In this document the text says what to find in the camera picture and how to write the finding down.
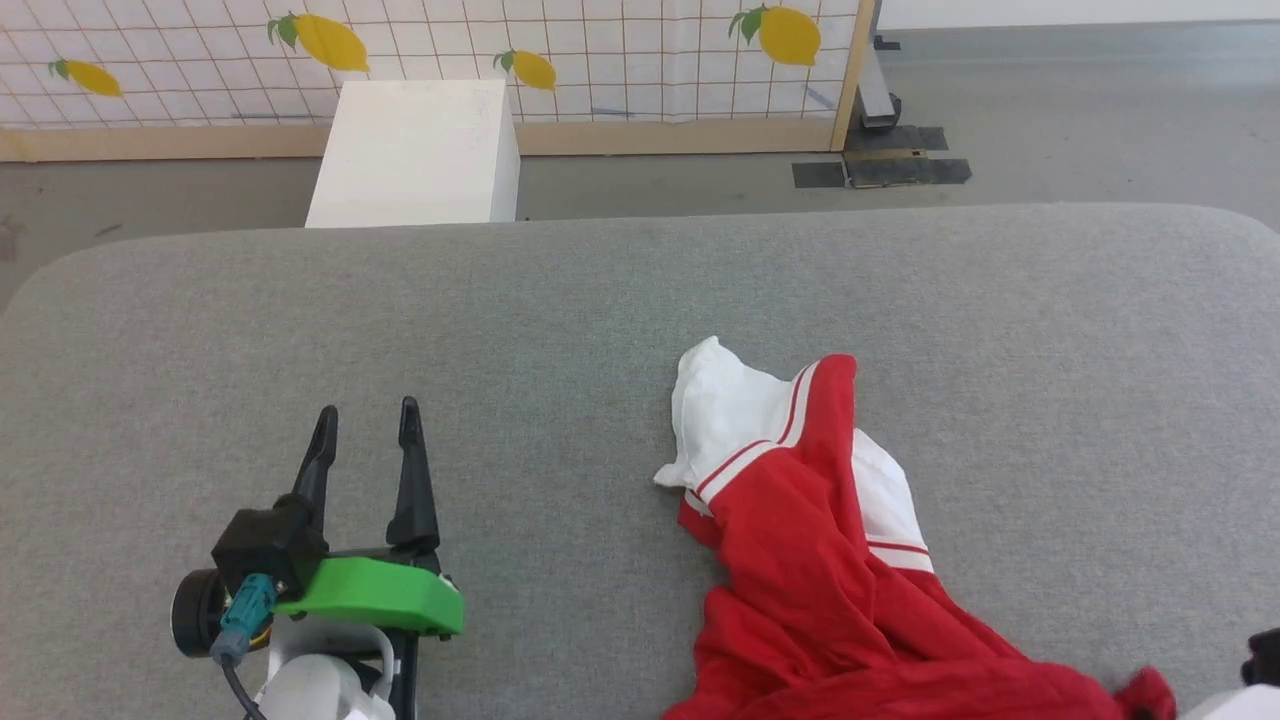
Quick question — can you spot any grey metal stand leg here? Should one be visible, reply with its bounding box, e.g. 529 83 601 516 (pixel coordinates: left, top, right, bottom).
858 0 903 131

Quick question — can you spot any lemon print grid partition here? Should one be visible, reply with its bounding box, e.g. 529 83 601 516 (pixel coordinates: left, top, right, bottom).
0 0 876 163

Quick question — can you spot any long black floor tape patch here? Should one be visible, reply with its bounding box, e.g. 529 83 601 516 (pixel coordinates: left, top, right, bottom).
850 158 973 188

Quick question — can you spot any red and white garment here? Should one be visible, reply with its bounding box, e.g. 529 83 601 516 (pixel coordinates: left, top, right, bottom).
655 336 1179 720

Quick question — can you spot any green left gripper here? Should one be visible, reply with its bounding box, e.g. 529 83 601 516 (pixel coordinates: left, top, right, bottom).
275 396 465 720

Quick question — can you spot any white rectangular block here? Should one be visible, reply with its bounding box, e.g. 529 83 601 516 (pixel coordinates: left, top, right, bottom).
305 79 522 229

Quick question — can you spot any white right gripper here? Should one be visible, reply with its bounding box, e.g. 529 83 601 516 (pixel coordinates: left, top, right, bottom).
1185 684 1280 720

